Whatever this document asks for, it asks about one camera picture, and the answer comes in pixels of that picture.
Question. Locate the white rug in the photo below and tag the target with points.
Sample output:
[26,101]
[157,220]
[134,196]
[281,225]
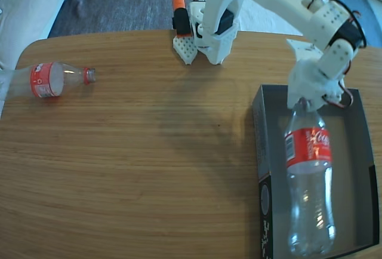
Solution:
[268,23]

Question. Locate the blue cloth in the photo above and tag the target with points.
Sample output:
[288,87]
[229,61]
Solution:
[358,2]

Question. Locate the clear bottle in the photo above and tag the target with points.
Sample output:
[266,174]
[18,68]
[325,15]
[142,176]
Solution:
[44,80]
[310,148]

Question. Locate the grey carpet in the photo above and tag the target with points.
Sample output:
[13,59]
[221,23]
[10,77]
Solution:
[119,2]

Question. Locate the grey cardboard box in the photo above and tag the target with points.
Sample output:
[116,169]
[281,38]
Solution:
[352,181]

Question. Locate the white cushion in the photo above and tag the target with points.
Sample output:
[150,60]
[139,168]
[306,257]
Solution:
[27,17]

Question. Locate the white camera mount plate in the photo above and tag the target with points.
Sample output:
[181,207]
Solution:
[303,50]

